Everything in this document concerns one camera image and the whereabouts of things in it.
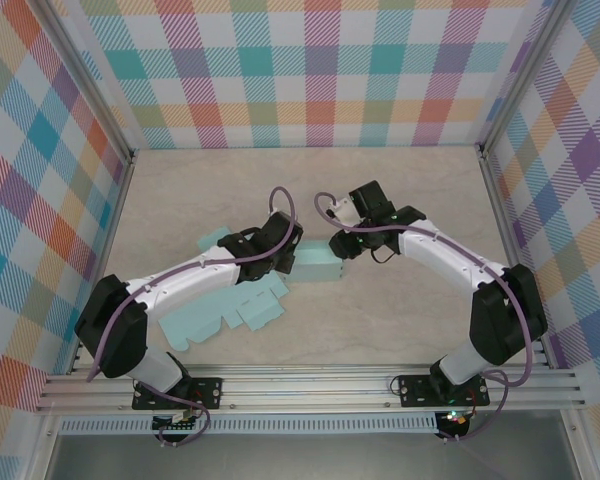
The light blue paper box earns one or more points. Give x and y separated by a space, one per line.
205 325
315 262

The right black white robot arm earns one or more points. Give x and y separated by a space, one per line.
510 315

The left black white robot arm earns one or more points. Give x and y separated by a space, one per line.
115 325

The grey metal shelf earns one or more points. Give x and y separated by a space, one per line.
305 457

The small controller board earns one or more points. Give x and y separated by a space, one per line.
455 419
175 424

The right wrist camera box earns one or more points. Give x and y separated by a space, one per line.
344 209

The long aluminium base rail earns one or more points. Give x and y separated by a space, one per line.
305 387

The aluminium side rail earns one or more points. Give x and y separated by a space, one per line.
504 225
104 250

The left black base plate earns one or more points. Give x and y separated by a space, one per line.
210 390

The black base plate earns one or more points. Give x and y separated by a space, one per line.
415 390
210 390

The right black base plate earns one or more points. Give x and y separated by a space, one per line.
415 390

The aluminium frame post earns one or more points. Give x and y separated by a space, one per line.
522 75
87 82

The aluminium frame leg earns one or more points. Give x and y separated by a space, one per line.
42 450
582 450

